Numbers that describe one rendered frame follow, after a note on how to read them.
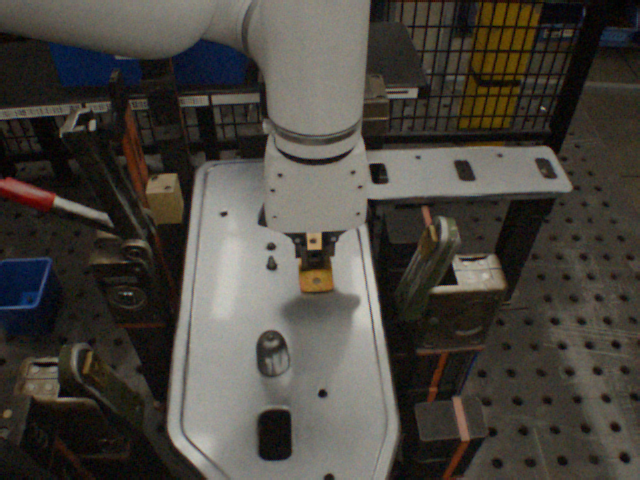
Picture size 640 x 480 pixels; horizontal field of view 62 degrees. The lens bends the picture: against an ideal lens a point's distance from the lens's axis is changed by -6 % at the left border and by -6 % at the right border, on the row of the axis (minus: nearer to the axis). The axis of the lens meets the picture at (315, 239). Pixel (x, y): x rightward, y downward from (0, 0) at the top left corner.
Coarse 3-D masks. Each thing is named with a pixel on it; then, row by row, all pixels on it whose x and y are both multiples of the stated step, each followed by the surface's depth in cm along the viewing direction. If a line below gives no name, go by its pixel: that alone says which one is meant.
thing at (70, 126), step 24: (72, 120) 48; (96, 120) 49; (120, 120) 49; (72, 144) 48; (96, 144) 52; (96, 168) 50; (120, 168) 54; (96, 192) 52; (120, 192) 56; (120, 216) 55; (144, 216) 59; (144, 240) 58
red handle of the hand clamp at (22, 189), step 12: (12, 180) 53; (12, 192) 53; (24, 192) 53; (36, 192) 54; (48, 192) 55; (24, 204) 54; (36, 204) 54; (48, 204) 54; (60, 204) 55; (72, 204) 56; (72, 216) 56; (84, 216) 56; (96, 216) 57; (96, 228) 57; (108, 228) 57; (144, 228) 59
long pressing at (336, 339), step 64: (192, 192) 73; (256, 192) 73; (192, 256) 65; (256, 256) 66; (192, 320) 59; (256, 320) 60; (320, 320) 60; (192, 384) 54; (256, 384) 54; (320, 384) 54; (384, 384) 55; (192, 448) 50; (256, 448) 50; (320, 448) 50; (384, 448) 50
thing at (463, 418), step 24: (432, 408) 54; (456, 408) 54; (480, 408) 54; (408, 432) 57; (432, 432) 52; (456, 432) 52; (480, 432) 52; (408, 456) 57; (432, 456) 55; (456, 456) 54
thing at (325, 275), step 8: (320, 240) 66; (312, 248) 66; (320, 248) 66; (312, 256) 64; (320, 256) 64; (312, 264) 64; (320, 264) 64; (304, 272) 63; (312, 272) 63; (320, 272) 63; (328, 272) 63; (304, 280) 62; (312, 280) 63; (320, 280) 62; (328, 280) 62; (304, 288) 62; (312, 288) 62; (320, 288) 62; (328, 288) 62
